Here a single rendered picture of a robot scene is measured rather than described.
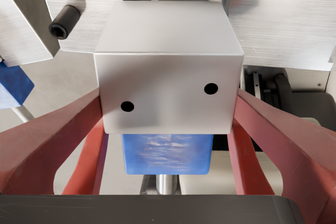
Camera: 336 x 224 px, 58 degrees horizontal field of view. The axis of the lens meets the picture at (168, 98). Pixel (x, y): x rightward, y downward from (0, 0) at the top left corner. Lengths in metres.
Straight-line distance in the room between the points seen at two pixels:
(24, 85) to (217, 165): 0.29
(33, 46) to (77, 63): 1.21
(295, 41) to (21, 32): 0.18
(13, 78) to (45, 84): 1.36
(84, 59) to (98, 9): 1.27
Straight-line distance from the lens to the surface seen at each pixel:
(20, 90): 0.29
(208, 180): 0.46
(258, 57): 0.17
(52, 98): 1.71
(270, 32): 0.16
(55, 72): 1.56
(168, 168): 0.15
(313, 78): 1.02
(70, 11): 0.17
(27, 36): 0.25
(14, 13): 0.24
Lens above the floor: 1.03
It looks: 44 degrees down
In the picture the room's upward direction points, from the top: 169 degrees counter-clockwise
